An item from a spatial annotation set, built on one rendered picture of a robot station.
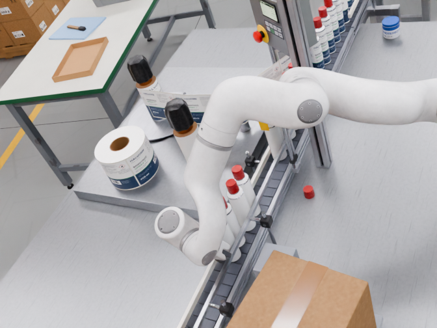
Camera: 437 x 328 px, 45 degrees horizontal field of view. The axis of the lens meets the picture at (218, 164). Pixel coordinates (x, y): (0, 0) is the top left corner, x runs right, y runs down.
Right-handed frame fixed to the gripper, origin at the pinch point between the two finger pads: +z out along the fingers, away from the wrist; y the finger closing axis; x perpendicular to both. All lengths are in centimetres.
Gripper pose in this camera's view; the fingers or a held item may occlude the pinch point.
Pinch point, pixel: (221, 256)
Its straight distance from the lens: 155.4
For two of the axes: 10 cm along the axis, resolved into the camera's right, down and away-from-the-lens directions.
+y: -8.7, -0.9, 4.9
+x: -2.8, 9.1, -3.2
